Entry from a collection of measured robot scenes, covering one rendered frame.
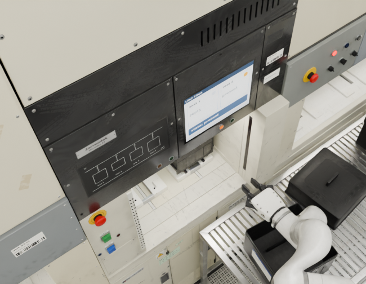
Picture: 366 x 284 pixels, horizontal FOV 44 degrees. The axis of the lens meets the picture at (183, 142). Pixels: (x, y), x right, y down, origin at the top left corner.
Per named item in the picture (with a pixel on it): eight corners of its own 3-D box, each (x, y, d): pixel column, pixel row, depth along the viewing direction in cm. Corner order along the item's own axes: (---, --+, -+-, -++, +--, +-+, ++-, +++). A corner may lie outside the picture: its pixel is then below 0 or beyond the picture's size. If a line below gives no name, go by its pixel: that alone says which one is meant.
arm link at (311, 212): (325, 196, 139) (308, 202, 168) (287, 232, 138) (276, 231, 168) (347, 219, 137) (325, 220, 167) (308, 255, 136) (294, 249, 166)
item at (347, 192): (334, 231, 209) (340, 218, 198) (284, 191, 222) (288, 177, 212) (370, 191, 220) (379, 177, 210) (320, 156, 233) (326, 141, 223)
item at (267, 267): (241, 246, 206) (244, 230, 192) (291, 219, 213) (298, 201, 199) (277, 300, 191) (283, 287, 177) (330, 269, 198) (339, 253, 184)
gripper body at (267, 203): (268, 228, 169) (248, 207, 174) (288, 213, 172) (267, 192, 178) (271, 219, 163) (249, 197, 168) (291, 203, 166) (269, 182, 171)
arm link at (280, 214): (273, 232, 168) (267, 226, 170) (290, 219, 171) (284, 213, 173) (276, 222, 161) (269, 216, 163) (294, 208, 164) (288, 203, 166)
